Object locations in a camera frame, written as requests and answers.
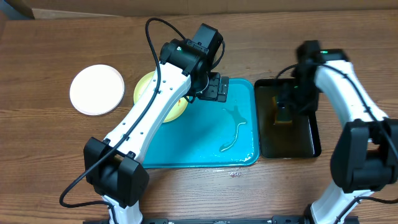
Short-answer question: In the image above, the yellow green sponge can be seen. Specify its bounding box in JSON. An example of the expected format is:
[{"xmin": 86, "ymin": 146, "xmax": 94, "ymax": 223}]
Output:
[{"xmin": 272, "ymin": 95, "xmax": 292, "ymax": 124}]

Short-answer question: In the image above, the yellow plate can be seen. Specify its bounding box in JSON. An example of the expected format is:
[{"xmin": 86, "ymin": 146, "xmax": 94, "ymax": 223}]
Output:
[{"xmin": 133, "ymin": 71, "xmax": 188, "ymax": 123}]

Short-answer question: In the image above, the white plate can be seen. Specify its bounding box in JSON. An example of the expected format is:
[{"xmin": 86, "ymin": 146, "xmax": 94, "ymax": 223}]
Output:
[{"xmin": 69, "ymin": 64, "xmax": 125, "ymax": 116}]

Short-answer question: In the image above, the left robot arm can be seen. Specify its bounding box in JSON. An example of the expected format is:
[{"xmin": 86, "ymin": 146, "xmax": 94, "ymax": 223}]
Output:
[{"xmin": 83, "ymin": 24, "xmax": 229, "ymax": 223}]

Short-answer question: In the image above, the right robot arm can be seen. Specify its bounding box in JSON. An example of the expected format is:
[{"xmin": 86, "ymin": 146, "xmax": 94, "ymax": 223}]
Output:
[{"xmin": 273, "ymin": 40, "xmax": 397, "ymax": 223}]

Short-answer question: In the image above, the black water tray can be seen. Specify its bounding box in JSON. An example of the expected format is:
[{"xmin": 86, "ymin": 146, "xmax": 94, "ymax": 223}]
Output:
[{"xmin": 254, "ymin": 78, "xmax": 322, "ymax": 159}]

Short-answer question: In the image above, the teal plastic tray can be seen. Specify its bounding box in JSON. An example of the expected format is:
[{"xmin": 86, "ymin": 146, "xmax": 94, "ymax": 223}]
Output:
[{"xmin": 143, "ymin": 78, "xmax": 259, "ymax": 169}]

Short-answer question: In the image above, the brown cardboard backdrop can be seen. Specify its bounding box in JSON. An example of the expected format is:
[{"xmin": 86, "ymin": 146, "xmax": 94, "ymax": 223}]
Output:
[{"xmin": 0, "ymin": 0, "xmax": 398, "ymax": 20}]

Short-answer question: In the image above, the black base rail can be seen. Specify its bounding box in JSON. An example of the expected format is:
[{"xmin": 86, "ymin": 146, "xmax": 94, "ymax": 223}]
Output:
[{"xmin": 83, "ymin": 214, "xmax": 360, "ymax": 224}]

